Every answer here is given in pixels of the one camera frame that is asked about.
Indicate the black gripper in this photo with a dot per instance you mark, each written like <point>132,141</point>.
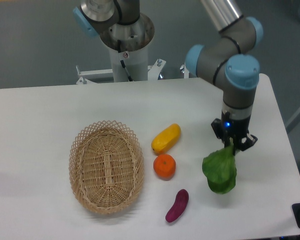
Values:
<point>227,128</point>

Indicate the green leafy vegetable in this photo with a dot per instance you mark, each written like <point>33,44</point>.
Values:
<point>219,168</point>

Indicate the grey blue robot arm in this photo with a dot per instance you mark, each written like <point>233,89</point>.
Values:
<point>226,65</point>

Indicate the yellow mango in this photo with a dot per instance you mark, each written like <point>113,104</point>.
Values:
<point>166,139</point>

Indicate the orange tangerine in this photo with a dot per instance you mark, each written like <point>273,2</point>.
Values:
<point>164,166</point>

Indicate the purple sweet potato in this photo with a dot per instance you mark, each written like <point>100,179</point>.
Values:
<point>178,207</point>

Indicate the woven wicker basket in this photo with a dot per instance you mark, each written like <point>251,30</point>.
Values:
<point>106,167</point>

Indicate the white metal base frame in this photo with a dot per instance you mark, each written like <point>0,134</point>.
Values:
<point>154,72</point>

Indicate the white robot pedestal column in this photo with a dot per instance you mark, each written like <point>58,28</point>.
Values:
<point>128,49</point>

